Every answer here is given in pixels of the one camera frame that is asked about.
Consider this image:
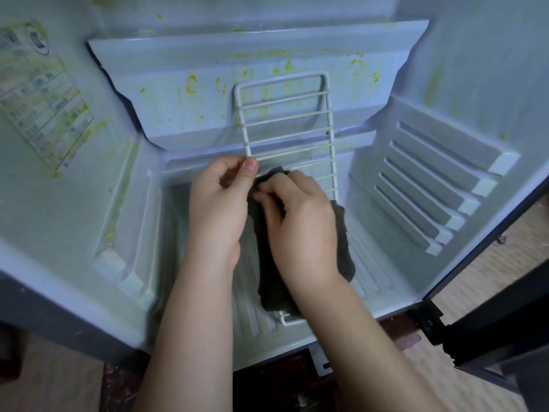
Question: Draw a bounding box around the person's right hand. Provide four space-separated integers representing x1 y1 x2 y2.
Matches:
251 171 340 292

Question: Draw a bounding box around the person's left hand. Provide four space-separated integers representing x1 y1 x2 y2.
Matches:
188 155 259 271

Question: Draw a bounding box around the person's right forearm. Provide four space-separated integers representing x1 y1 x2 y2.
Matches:
292 279 447 412

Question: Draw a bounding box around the grey mini fridge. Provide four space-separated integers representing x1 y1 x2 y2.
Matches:
0 0 549 373

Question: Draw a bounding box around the dark grey cloth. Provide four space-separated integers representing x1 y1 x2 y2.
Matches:
248 165 357 312

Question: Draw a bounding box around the fridge door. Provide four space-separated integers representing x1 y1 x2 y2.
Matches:
420 262 549 412

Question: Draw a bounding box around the dark red wooden stand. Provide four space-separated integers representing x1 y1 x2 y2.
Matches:
98 311 423 412

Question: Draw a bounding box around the person's left forearm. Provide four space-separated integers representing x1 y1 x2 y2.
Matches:
133 257 245 412

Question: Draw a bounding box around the white wire shelf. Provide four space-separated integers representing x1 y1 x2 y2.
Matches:
233 71 340 327

